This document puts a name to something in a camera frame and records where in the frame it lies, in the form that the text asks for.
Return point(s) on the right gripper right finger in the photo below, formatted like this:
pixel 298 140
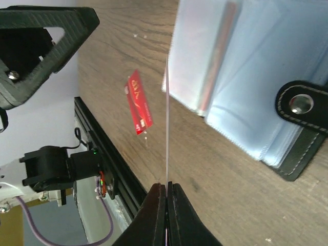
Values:
pixel 183 223

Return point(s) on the black aluminium frame rail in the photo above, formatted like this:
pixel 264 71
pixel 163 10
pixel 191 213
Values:
pixel 117 172

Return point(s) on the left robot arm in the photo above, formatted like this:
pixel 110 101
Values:
pixel 49 168

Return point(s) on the red VIP card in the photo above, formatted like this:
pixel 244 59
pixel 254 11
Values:
pixel 229 18

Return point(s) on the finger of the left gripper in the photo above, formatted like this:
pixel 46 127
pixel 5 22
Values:
pixel 37 41

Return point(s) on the red VIP card overlapped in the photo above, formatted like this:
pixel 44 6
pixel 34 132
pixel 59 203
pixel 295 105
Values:
pixel 167 122

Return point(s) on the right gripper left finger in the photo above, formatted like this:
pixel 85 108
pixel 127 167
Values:
pixel 149 225

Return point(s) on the black leather card holder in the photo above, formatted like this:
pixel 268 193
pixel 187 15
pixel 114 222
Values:
pixel 270 96

